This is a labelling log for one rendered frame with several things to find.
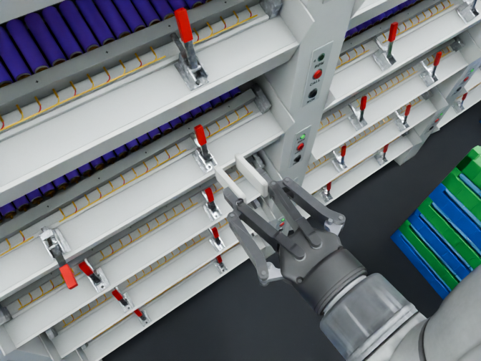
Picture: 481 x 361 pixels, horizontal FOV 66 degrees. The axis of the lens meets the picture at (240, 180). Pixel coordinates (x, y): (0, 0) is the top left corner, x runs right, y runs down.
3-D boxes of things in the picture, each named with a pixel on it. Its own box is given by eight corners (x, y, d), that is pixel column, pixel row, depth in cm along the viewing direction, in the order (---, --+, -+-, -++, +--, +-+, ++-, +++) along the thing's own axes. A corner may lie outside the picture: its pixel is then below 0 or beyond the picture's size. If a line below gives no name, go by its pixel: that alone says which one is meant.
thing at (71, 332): (265, 222, 106) (281, 216, 93) (65, 354, 88) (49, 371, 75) (228, 162, 108) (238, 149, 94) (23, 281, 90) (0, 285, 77)
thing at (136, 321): (262, 246, 123) (275, 245, 110) (93, 361, 105) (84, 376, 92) (230, 195, 124) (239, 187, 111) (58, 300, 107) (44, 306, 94)
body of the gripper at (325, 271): (313, 329, 42) (265, 268, 47) (366, 286, 45) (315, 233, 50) (320, 308, 36) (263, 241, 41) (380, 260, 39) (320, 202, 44)
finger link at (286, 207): (313, 247, 42) (323, 242, 43) (267, 179, 49) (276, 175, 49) (311, 261, 45) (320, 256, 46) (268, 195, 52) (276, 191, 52)
